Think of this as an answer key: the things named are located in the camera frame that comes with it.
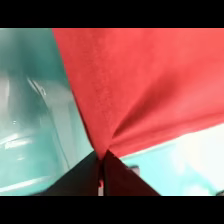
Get red T-shirt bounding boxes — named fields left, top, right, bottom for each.
left=52, top=27, right=224, bottom=160

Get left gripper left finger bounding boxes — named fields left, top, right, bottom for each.
left=39, top=150, right=102, bottom=197

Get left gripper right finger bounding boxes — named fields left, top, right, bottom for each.
left=101, top=149, right=161, bottom=197

